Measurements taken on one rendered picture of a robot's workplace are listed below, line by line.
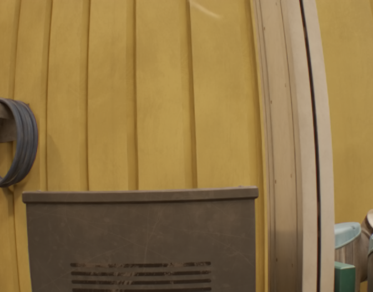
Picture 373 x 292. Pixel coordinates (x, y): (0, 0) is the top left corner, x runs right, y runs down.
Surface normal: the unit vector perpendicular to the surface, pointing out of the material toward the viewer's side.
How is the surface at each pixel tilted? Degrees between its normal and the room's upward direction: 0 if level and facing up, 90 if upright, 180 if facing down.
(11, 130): 90
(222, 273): 90
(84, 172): 90
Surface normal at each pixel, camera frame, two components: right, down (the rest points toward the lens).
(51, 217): 0.02, -0.14
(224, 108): -0.45, -0.13
